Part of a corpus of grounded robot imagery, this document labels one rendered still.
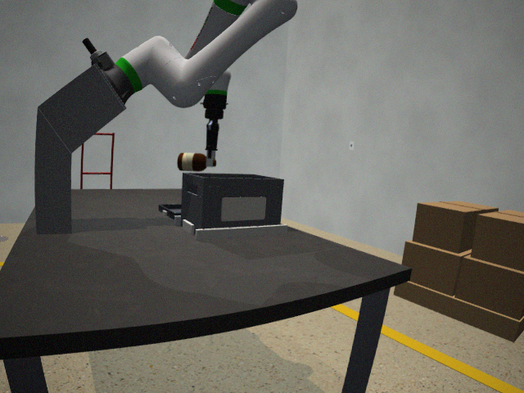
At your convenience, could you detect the brown bottle with cream label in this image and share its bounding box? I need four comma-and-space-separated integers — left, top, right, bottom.
178, 153, 206, 171

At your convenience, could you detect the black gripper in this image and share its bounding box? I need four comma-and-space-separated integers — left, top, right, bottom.
205, 109, 224, 167

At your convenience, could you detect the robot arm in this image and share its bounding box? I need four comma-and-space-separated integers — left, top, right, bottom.
83, 0, 297, 110

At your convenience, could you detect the black crate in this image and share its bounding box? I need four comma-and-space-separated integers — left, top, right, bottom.
181, 173, 284, 234

